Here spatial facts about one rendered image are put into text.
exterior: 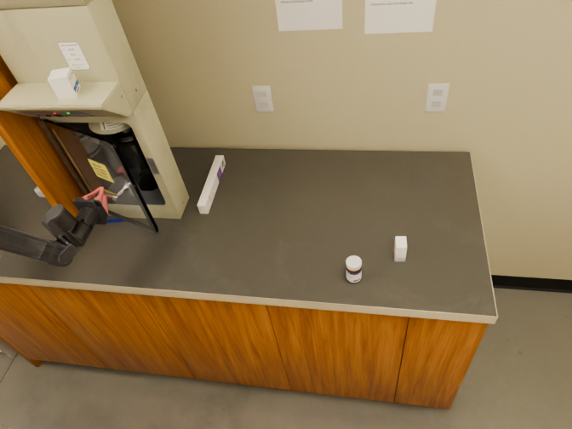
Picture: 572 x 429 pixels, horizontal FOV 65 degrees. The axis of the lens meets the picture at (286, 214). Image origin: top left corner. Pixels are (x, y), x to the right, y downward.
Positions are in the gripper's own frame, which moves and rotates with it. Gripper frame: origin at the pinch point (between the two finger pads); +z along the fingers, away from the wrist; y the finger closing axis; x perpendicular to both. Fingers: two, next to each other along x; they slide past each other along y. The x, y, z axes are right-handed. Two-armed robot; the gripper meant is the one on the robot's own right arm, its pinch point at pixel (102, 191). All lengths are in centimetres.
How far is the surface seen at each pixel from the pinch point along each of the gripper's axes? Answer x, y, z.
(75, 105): -6.2, 31.0, 0.9
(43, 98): 4.8, 31.0, 4.3
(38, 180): 23.6, 0.9, 3.4
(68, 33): -5.7, 44.6, 12.0
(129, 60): -14.4, 32.2, 19.9
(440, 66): -104, 8, 53
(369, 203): -82, -26, 22
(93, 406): 46, -120, -30
